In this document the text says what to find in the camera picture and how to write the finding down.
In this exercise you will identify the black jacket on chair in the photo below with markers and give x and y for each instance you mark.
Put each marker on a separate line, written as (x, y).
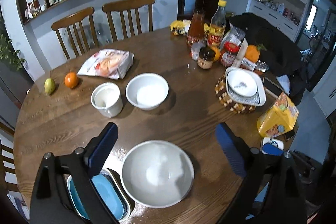
(281, 55)

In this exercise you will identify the brown sauce jar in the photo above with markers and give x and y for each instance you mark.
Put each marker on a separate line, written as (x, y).
(206, 57)

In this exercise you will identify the yellow cap vinegar bottle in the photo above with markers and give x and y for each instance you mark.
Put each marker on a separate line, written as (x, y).
(217, 25)

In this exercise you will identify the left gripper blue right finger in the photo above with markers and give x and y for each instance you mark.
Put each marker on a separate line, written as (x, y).
(234, 148)

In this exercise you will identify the orange tangerine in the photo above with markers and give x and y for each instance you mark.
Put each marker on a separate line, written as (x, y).
(71, 80)

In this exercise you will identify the wooden chair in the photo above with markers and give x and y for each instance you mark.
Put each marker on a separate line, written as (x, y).
(131, 7)
(8, 175)
(73, 24)

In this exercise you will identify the small white round plate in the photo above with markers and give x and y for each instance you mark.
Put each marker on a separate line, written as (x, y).
(242, 82)

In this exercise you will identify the green pear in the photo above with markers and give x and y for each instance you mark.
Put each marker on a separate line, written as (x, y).
(49, 86)

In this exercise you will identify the wooden bead trivet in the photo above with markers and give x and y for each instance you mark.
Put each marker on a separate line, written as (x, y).
(225, 99)

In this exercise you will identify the small white lid jar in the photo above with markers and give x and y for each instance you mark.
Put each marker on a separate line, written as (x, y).
(195, 49)

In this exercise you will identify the snack bag with red print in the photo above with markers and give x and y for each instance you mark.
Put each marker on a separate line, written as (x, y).
(108, 63)

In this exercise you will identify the medium white bowl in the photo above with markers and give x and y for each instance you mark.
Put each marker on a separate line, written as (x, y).
(147, 91)

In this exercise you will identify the wooden chair back right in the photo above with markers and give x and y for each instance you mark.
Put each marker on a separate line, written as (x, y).
(131, 7)

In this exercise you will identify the smartphone on table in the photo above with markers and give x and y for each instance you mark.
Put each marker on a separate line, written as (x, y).
(271, 88)

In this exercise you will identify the white ceramic pot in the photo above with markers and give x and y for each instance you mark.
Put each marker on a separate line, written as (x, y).
(106, 98)

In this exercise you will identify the white blue small device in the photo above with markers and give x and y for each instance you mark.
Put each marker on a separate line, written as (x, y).
(272, 146)

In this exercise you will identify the wooden chair left side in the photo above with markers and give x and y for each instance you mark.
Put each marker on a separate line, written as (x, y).
(8, 175)

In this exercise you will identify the yellow carton box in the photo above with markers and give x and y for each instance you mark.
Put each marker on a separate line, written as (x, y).
(279, 119)

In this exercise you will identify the wooden chair back left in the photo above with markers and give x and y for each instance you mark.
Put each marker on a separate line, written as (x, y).
(73, 24)

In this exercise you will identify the green trailing houseplant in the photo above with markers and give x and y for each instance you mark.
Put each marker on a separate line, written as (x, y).
(9, 56)

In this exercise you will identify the large white bowl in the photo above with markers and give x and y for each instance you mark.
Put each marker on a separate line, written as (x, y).
(157, 174)

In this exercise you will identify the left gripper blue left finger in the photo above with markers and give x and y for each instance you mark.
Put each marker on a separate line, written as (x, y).
(99, 148)

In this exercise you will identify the square blue patterned plate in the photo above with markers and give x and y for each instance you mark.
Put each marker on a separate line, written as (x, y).
(259, 99)

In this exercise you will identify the orange fruit with leaf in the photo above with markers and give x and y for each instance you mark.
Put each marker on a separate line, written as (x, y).
(253, 52)

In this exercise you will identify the red lid chili jar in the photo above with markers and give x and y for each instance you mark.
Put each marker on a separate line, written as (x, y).
(228, 53)

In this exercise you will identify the yellow snack packet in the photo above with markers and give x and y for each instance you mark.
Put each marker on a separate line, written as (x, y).
(180, 27)

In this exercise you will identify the blue oval dish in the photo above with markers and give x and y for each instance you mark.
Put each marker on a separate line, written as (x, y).
(110, 191)

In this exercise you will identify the red sauce bottle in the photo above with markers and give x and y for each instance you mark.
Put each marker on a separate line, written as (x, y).
(196, 32)

